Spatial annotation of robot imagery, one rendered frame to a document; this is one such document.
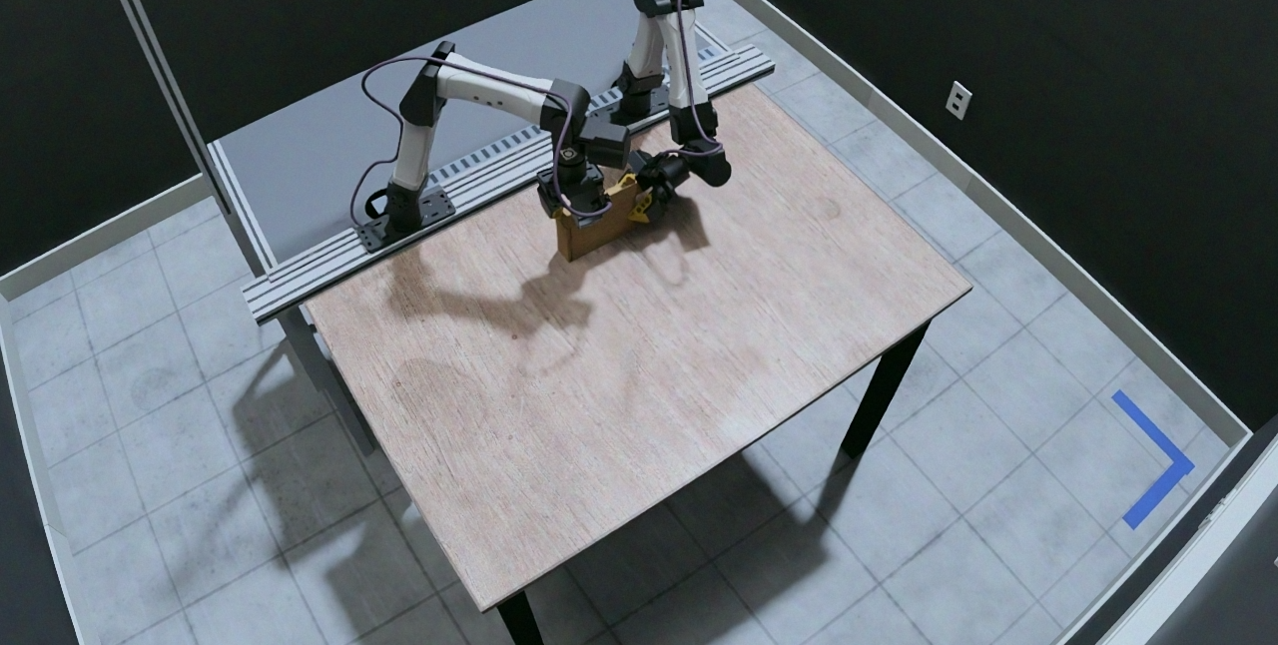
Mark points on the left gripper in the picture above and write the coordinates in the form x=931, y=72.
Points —
x=655, y=203

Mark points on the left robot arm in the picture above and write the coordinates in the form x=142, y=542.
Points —
x=643, y=71

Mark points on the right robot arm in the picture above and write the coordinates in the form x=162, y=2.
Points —
x=500, y=90

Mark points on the grey aluminium crossbar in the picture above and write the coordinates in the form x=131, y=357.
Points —
x=269, y=301

